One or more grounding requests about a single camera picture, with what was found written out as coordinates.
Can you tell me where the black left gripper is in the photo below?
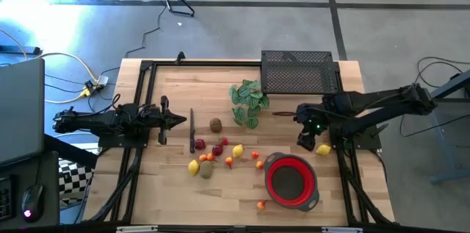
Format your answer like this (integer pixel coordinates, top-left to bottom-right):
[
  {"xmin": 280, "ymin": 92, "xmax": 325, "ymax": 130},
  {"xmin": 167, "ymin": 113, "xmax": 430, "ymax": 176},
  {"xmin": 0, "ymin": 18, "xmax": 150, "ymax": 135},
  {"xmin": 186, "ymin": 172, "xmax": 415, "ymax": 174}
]
[{"xmin": 145, "ymin": 95, "xmax": 187, "ymax": 146}]

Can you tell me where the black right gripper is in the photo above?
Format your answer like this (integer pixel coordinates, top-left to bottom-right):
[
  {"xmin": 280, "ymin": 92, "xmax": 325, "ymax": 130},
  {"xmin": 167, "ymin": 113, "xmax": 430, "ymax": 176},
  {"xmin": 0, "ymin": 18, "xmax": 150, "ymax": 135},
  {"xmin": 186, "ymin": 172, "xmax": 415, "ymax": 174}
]
[{"xmin": 293, "ymin": 102, "xmax": 331, "ymax": 152}]

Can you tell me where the black knife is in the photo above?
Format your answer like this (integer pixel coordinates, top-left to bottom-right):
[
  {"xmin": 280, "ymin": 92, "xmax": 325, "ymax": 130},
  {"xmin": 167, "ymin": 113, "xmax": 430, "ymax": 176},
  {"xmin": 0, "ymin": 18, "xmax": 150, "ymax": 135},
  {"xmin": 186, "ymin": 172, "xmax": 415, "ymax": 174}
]
[{"xmin": 189, "ymin": 107, "xmax": 196, "ymax": 154}]

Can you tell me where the red collapsible colander bowl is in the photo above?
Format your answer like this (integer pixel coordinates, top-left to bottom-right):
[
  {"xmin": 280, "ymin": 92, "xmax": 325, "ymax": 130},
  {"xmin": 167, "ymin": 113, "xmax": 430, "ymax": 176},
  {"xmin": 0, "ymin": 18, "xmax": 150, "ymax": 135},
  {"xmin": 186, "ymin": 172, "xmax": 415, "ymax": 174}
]
[{"xmin": 264, "ymin": 151, "xmax": 320, "ymax": 212}]

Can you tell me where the brown toy kiwi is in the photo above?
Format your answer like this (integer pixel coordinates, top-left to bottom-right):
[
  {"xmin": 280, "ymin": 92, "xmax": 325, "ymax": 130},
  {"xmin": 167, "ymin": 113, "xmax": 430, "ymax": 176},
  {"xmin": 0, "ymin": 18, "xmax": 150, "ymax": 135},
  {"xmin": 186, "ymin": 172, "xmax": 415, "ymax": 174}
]
[{"xmin": 209, "ymin": 117, "xmax": 223, "ymax": 134}]

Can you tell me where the green toy mango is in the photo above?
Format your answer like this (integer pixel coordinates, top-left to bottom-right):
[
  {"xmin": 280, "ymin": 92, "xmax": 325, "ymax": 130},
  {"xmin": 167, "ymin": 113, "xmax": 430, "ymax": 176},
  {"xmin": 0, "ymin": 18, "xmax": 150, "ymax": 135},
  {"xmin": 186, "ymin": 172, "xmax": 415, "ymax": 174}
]
[{"xmin": 199, "ymin": 159, "xmax": 214, "ymax": 180}]

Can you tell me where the artificial striped green plant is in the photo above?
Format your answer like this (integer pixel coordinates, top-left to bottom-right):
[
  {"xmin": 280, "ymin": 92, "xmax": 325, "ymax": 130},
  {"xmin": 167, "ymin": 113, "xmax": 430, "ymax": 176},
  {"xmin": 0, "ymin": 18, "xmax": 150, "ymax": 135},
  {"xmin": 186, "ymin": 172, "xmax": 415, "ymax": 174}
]
[{"xmin": 228, "ymin": 79, "xmax": 271, "ymax": 130}]

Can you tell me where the black perforated metal shelf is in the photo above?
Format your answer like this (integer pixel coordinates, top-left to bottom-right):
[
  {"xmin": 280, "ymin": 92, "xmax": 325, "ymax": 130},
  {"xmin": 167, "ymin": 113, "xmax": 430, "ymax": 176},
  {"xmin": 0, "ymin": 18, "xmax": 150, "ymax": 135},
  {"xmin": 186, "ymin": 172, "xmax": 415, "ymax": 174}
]
[{"xmin": 260, "ymin": 50, "xmax": 341, "ymax": 96}]

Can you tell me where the black white checkerboard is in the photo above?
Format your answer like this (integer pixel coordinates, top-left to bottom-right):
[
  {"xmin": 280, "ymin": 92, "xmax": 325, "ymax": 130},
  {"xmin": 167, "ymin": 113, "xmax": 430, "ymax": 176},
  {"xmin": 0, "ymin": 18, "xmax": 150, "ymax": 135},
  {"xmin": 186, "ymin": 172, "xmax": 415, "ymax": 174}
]
[{"xmin": 58, "ymin": 158, "xmax": 97, "ymax": 204}]

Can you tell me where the blue grey side table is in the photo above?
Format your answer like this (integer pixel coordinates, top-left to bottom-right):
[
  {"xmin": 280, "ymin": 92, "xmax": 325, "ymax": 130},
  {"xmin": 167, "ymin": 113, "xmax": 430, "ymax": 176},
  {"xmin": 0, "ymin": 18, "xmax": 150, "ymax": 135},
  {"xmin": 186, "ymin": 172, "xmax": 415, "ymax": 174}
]
[{"xmin": 427, "ymin": 69, "xmax": 470, "ymax": 184}]

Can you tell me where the dark grey desk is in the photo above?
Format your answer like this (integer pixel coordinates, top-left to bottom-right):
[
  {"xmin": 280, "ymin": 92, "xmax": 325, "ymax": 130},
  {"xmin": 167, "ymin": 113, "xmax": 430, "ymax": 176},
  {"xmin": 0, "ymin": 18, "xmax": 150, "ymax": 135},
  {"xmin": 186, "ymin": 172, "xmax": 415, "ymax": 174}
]
[{"xmin": 0, "ymin": 151, "xmax": 60, "ymax": 230}]

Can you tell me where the grey monitor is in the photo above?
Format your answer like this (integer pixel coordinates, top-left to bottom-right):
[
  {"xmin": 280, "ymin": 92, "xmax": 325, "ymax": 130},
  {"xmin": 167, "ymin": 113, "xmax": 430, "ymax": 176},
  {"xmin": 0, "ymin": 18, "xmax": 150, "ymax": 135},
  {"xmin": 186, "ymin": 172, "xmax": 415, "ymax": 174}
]
[{"xmin": 0, "ymin": 57, "xmax": 46, "ymax": 166}]

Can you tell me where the black computer mouse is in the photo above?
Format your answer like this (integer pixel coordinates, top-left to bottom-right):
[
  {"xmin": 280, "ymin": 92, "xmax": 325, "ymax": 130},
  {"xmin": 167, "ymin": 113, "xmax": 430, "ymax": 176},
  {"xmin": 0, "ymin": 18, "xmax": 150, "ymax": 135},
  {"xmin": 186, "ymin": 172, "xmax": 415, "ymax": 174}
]
[{"xmin": 21, "ymin": 184, "xmax": 45, "ymax": 223}]

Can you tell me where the black floor bar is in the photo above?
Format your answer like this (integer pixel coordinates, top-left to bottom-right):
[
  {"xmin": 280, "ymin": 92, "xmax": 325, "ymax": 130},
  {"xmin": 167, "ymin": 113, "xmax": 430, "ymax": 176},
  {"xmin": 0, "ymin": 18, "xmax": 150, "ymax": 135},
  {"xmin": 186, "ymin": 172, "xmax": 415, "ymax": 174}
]
[{"xmin": 0, "ymin": 45, "xmax": 43, "ymax": 56}]

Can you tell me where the black keyboard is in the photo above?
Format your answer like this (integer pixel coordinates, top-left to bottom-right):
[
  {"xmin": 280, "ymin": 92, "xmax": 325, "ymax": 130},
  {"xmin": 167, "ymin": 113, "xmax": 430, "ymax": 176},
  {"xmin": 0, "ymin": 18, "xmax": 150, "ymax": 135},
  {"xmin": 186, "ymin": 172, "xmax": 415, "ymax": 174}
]
[{"xmin": 0, "ymin": 176, "xmax": 16, "ymax": 223}]

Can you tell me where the white metal bracket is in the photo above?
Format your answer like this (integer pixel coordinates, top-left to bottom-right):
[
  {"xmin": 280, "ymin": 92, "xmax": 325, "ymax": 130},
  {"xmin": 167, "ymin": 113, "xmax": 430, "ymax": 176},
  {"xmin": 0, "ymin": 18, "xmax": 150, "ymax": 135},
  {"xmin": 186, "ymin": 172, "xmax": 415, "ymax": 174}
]
[
  {"xmin": 116, "ymin": 225, "xmax": 159, "ymax": 233},
  {"xmin": 322, "ymin": 226, "xmax": 364, "ymax": 233}
]

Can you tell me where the yellow floor cable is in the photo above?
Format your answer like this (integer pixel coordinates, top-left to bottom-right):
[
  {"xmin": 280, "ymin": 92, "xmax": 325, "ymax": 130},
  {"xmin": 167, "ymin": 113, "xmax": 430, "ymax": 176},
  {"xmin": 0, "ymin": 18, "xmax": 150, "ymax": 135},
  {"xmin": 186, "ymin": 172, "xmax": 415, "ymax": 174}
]
[{"xmin": 0, "ymin": 29, "xmax": 100, "ymax": 104}]

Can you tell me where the black floor cable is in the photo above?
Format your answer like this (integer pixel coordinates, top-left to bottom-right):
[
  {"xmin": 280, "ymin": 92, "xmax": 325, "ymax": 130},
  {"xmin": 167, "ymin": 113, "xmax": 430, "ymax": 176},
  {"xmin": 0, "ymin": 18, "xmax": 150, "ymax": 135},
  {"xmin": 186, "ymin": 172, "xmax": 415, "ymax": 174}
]
[{"xmin": 399, "ymin": 56, "xmax": 470, "ymax": 138}]

